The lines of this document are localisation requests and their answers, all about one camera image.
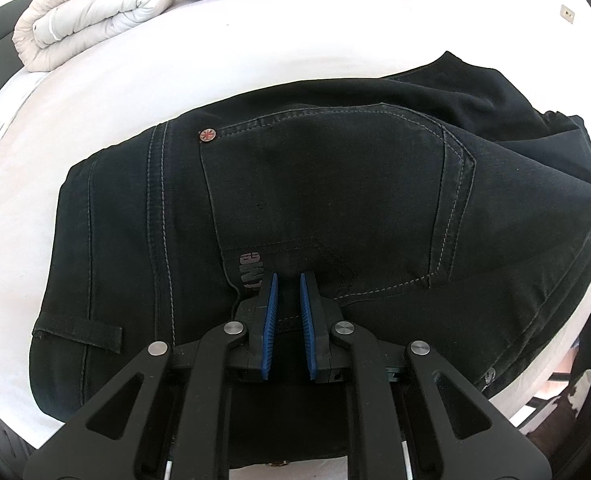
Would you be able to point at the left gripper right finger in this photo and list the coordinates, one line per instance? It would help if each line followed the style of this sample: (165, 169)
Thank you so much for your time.
(412, 415)

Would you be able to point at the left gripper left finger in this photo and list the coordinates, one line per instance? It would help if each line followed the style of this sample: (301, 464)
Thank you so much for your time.
(166, 414)

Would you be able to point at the black denim pants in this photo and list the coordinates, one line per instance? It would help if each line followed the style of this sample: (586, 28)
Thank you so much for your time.
(435, 204)

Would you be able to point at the white bed mattress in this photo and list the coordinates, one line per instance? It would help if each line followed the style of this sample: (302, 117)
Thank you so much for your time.
(200, 52)

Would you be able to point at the folded white beige duvet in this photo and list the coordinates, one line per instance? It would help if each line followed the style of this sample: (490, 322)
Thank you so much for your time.
(51, 32)

